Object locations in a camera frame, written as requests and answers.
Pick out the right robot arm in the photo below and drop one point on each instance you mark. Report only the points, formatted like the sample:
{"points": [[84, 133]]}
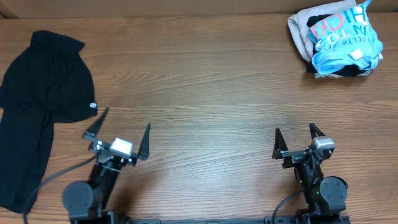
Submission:
{"points": [[324, 196]]}

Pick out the light blue t-shirt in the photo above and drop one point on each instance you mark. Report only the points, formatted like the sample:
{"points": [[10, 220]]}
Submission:
{"points": [[344, 39]]}

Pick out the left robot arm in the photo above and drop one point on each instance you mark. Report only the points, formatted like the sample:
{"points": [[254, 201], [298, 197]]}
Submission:
{"points": [[86, 201]]}

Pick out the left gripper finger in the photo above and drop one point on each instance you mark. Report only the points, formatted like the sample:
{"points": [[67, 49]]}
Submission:
{"points": [[93, 130], [144, 150]]}

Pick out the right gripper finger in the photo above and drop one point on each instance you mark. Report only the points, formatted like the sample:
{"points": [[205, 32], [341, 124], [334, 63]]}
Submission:
{"points": [[315, 131], [280, 147]]}

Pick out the black t-shirt on left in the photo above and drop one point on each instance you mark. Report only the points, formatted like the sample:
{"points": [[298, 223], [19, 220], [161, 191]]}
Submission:
{"points": [[48, 83]]}

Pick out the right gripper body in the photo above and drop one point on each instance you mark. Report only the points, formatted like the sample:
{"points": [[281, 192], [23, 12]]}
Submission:
{"points": [[293, 157]]}

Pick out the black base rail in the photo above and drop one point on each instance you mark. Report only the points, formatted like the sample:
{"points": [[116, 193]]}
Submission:
{"points": [[211, 221]]}

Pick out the folded black t-shirt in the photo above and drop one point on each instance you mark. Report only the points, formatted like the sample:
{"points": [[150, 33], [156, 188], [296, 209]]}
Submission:
{"points": [[346, 71]]}

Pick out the folded beige t-shirt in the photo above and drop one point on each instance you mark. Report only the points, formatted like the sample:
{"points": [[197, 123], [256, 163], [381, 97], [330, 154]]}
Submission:
{"points": [[297, 24]]}

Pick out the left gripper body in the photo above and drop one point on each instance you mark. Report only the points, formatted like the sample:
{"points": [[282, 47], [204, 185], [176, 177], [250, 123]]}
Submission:
{"points": [[96, 145]]}

